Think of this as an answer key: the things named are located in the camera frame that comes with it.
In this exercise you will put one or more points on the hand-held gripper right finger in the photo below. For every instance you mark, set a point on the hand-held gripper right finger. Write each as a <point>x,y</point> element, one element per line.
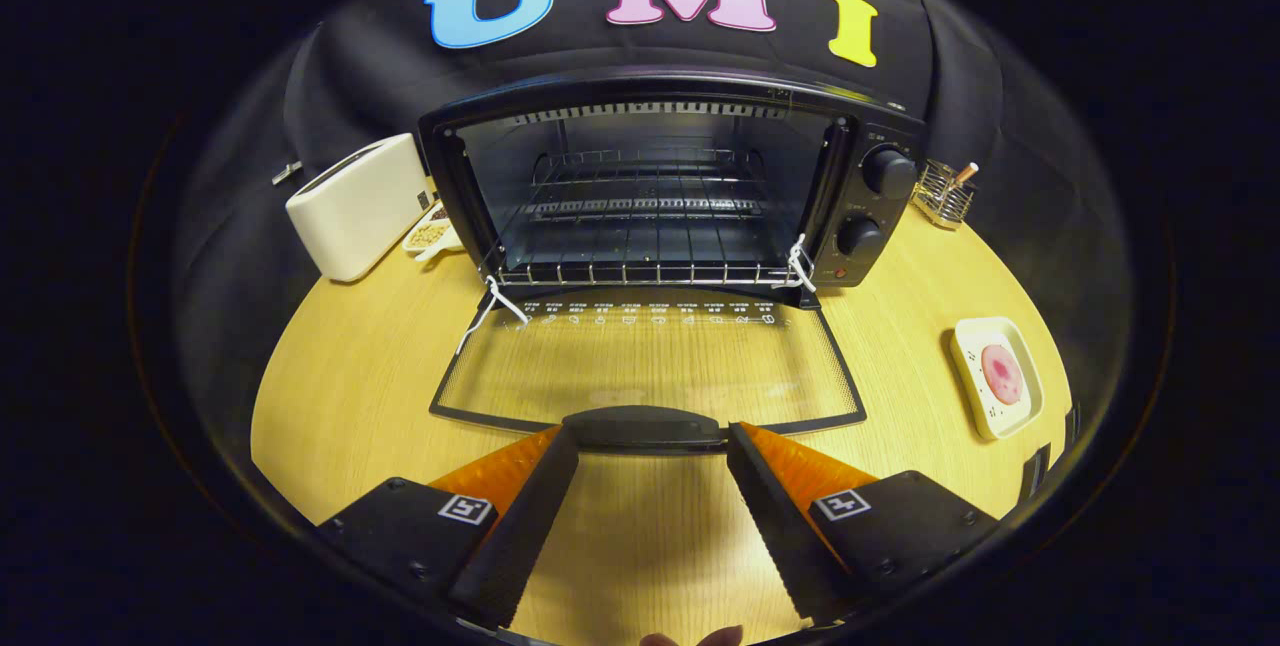
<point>775,536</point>

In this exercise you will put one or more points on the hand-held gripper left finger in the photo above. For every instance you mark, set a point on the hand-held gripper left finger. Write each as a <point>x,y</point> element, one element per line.
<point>520,546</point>

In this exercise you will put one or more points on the cream square tray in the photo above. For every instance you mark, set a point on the cream square tray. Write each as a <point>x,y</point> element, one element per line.
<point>968,341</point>

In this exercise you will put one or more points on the pink ham slice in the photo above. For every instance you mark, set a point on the pink ham slice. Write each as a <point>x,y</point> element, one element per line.
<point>1002,374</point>

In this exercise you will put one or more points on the black toaster oven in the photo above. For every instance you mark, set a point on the black toaster oven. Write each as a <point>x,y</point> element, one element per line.
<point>640,86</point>

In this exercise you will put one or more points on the white pop-up toaster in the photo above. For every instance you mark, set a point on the white pop-up toaster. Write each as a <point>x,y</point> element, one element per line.
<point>360,206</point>

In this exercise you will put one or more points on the small dish of nuts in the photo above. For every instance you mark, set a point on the small dish of nuts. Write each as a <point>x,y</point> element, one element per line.
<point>430,234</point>

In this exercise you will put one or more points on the silver metal clip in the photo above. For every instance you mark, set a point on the silver metal clip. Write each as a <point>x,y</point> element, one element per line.
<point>287,172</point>

